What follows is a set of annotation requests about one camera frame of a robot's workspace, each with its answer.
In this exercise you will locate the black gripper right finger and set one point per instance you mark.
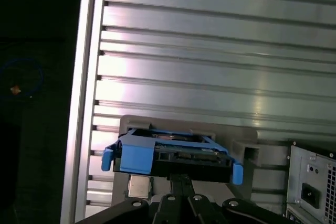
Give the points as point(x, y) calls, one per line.
point(199, 208)

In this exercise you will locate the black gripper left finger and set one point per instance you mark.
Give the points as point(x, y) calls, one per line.
point(168, 208)

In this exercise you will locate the hard disk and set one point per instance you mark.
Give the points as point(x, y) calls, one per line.
point(136, 158)

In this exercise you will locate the silver CPU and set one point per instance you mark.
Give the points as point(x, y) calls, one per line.
point(139, 186)

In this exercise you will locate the grey parts rack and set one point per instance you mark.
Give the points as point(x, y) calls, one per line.
point(236, 134)

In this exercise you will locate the black open PC case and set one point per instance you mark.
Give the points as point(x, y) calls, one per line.
point(292, 176)

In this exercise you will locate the grey power supply unit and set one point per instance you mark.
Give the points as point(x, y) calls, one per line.
point(315, 171)

